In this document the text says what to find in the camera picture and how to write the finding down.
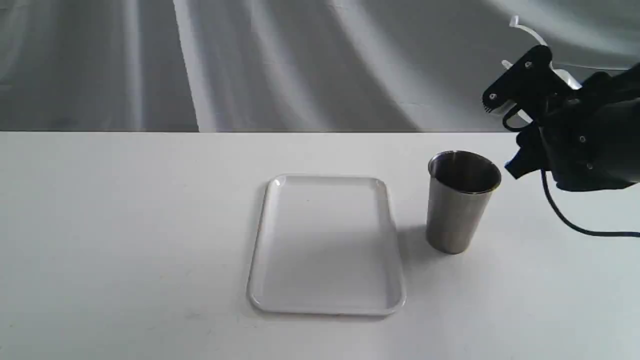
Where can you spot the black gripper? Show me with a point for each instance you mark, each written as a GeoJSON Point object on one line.
{"type": "Point", "coordinates": [589, 142]}

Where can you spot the translucent squeeze bottle amber liquid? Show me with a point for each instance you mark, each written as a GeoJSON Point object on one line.
{"type": "Point", "coordinates": [561, 73]}

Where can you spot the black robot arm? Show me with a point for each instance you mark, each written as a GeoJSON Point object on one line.
{"type": "Point", "coordinates": [587, 138]}

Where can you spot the stainless steel cup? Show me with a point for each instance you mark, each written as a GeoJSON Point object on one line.
{"type": "Point", "coordinates": [461, 184]}

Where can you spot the white rectangular plastic tray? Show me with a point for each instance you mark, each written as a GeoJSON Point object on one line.
{"type": "Point", "coordinates": [327, 245]}

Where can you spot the grey backdrop cloth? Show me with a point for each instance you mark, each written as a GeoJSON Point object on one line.
{"type": "Point", "coordinates": [318, 66]}

